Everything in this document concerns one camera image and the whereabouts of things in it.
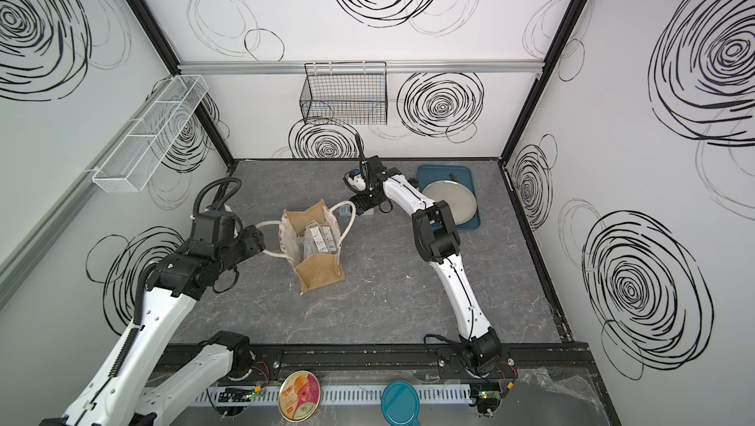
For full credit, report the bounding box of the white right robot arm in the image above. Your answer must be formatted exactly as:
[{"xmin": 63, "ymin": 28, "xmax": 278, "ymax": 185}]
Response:
[{"xmin": 343, "ymin": 156, "xmax": 503, "ymax": 376}]

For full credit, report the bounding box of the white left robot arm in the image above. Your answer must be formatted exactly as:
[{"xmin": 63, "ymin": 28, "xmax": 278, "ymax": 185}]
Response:
[{"xmin": 43, "ymin": 209, "xmax": 265, "ymax": 425}]

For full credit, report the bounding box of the black corner frame post left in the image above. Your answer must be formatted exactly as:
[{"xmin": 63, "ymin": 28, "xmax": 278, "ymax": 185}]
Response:
[{"xmin": 125, "ymin": 0, "xmax": 237, "ymax": 173}]

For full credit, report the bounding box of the aluminium wall rail left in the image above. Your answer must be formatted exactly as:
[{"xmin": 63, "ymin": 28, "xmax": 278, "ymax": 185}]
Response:
[{"xmin": 1, "ymin": 75, "xmax": 174, "ymax": 309}]

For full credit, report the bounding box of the black corner frame post right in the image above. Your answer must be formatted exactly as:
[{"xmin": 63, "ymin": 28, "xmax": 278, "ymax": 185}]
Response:
[{"xmin": 499, "ymin": 0, "xmax": 588, "ymax": 166}]

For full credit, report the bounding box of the teal plastic tray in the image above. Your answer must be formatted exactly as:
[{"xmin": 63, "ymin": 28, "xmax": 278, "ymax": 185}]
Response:
[{"xmin": 417, "ymin": 164, "xmax": 481, "ymax": 231}]

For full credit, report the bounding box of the clear compass case gold label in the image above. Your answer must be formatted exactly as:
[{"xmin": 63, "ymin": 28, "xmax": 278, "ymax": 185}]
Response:
[{"xmin": 312, "ymin": 223, "xmax": 337, "ymax": 254}]

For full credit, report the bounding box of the black corner frame post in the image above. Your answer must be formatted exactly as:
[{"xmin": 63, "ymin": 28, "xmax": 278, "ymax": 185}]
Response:
[
  {"xmin": 499, "ymin": 0, "xmax": 588, "ymax": 166},
  {"xmin": 125, "ymin": 0, "xmax": 237, "ymax": 173}
]

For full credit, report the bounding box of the round tin pink lid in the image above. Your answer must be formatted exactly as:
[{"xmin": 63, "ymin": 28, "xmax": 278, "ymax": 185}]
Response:
[{"xmin": 278, "ymin": 371, "xmax": 322, "ymax": 423}]

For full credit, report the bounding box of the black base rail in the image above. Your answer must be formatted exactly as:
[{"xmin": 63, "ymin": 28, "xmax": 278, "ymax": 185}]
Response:
[{"xmin": 218, "ymin": 343, "xmax": 598, "ymax": 385}]

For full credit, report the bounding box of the black wire basket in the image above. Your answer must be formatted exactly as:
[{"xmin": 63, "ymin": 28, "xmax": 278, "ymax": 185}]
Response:
[{"xmin": 299, "ymin": 72, "xmax": 389, "ymax": 125}]

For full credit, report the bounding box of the burlap canvas tote bag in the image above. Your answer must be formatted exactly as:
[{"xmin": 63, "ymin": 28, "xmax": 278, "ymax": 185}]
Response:
[{"xmin": 257, "ymin": 200, "xmax": 356, "ymax": 294}]

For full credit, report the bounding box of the white slotted cable duct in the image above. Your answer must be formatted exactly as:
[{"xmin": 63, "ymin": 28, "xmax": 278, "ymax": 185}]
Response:
[{"xmin": 205, "ymin": 383, "xmax": 473, "ymax": 408}]

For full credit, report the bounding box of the teal round lid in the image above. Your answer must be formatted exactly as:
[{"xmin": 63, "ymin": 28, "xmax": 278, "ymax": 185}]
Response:
[{"xmin": 381, "ymin": 380, "xmax": 421, "ymax": 426}]

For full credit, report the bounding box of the grey round plate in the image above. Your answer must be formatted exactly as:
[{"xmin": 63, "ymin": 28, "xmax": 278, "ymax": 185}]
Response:
[{"xmin": 422, "ymin": 180, "xmax": 478, "ymax": 225}]

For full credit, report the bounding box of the aluminium wall rail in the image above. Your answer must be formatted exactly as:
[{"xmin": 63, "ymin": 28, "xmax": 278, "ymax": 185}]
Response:
[
  {"xmin": 178, "ymin": 59, "xmax": 545, "ymax": 75},
  {"xmin": 1, "ymin": 75, "xmax": 174, "ymax": 309}
]

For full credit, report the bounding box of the aluminium wall rail back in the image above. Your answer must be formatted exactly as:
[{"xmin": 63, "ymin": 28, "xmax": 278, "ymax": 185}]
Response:
[{"xmin": 178, "ymin": 59, "xmax": 545, "ymax": 75}]

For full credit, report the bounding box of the white wire shelf basket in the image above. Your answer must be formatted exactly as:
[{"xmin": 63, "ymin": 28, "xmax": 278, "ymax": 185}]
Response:
[{"xmin": 92, "ymin": 75, "xmax": 208, "ymax": 193}]

